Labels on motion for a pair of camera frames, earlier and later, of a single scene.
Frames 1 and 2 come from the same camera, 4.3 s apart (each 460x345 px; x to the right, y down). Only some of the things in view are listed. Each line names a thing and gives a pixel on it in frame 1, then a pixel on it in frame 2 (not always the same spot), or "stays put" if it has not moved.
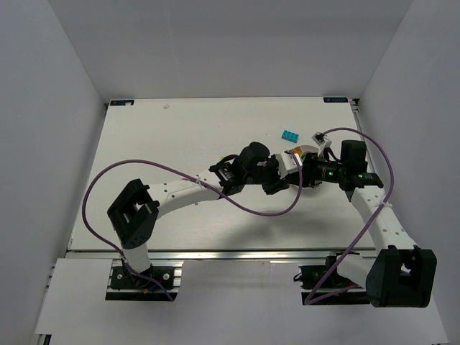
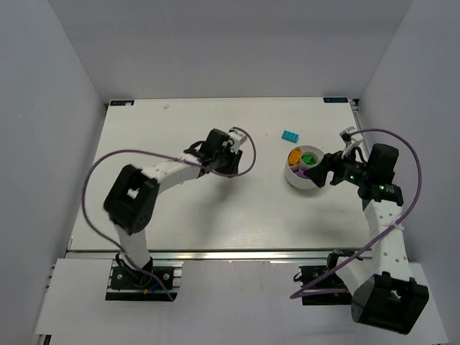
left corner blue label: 122,103 stays put
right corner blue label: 336,100 stays put
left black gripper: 272,180 -> 231,162
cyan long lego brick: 290,136 stays put
